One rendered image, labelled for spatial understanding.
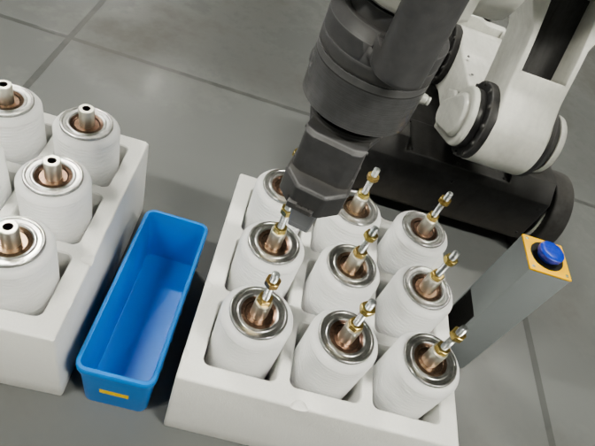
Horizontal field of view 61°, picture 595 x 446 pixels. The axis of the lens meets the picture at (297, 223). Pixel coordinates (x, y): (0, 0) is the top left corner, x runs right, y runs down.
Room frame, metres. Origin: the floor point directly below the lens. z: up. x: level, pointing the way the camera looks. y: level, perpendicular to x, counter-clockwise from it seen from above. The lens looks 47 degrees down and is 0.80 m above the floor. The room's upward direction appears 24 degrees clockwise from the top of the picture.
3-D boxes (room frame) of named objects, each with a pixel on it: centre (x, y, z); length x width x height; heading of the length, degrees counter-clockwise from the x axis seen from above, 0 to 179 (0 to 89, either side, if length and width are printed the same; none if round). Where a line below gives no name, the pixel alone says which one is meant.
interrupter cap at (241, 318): (0.35, 0.00, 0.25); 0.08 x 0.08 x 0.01
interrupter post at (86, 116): (0.53, 0.35, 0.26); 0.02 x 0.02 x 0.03
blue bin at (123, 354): (0.40, 0.16, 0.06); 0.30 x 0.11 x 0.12; 10
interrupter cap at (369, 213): (0.60, -0.08, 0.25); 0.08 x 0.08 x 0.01
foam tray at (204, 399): (0.49, -0.10, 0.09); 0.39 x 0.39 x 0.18; 10
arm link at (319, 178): (0.35, 0.00, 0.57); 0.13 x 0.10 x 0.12; 178
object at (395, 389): (0.39, -0.23, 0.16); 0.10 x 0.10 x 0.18
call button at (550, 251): (0.61, -0.37, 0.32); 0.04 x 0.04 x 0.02
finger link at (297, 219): (0.33, 0.00, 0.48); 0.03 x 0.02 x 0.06; 88
